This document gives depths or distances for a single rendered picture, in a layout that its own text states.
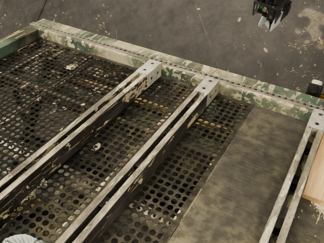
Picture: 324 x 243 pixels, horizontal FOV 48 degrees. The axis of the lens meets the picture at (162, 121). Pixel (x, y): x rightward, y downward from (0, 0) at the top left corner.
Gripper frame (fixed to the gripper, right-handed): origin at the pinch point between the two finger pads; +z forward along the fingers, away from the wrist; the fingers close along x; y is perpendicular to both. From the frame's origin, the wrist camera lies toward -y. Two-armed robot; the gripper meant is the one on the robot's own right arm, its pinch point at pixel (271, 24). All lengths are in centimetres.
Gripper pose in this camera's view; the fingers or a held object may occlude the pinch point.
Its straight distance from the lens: 121.3
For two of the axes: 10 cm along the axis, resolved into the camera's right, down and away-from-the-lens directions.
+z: 1.3, 4.8, 8.7
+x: 8.1, 4.5, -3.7
